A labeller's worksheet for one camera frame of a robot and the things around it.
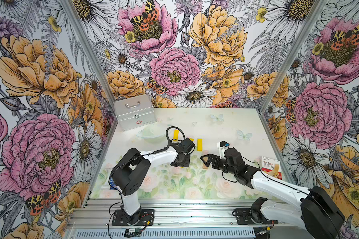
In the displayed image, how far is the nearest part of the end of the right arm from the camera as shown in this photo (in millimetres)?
620

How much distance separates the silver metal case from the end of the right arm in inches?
21.7

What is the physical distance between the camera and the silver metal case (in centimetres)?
103
